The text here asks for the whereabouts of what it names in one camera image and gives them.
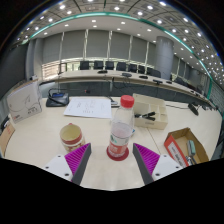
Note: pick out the red and cream mug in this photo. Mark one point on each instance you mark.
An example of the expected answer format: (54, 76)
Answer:
(71, 136)

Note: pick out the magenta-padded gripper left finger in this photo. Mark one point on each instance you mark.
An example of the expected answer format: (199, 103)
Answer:
(78, 158)

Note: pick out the group of ceiling lights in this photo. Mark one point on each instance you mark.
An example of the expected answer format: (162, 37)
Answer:
(116, 8)

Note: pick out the open brown cardboard box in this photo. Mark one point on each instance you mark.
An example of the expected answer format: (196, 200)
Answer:
(176, 146)

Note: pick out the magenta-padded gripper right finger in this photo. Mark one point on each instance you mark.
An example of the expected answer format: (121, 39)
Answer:
(146, 158)

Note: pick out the white paper sheet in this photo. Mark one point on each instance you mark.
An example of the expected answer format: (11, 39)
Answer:
(88, 108)

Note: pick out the row of black office chairs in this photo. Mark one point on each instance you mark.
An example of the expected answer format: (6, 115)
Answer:
(110, 65)

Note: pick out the black conference microphone console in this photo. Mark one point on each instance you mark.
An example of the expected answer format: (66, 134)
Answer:
(57, 99)

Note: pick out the clear bottle with red cap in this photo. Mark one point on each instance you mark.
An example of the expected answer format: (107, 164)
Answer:
(120, 133)

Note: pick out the black desk microphone unit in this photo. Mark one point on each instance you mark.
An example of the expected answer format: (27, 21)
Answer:
(193, 109)

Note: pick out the white printed cardboard box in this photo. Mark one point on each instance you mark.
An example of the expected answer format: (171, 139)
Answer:
(25, 103)

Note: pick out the grey whiteboard eraser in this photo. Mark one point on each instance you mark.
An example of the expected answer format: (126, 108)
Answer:
(191, 148)

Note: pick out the long curved conference desk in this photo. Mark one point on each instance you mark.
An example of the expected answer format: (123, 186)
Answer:
(90, 76)

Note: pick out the black hand tool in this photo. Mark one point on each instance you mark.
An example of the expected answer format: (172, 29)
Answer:
(146, 116)

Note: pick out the flat brown cardboard sheet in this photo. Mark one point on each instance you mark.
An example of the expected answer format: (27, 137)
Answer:
(6, 138)

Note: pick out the beige plastic organizer tray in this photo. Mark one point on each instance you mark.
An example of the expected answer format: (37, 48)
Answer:
(150, 103)

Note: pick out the black flat device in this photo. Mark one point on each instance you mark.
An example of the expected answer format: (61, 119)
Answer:
(4, 122)

